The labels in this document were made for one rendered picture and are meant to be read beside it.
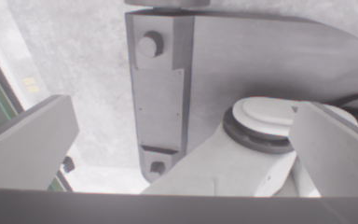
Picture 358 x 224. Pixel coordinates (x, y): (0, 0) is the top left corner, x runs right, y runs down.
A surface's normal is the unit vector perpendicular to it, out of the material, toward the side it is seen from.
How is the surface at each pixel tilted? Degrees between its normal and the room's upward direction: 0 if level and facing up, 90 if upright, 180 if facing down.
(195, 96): 0
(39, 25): 0
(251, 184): 90
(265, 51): 0
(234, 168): 90
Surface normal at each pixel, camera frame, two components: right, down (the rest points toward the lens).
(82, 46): -0.21, 0.50
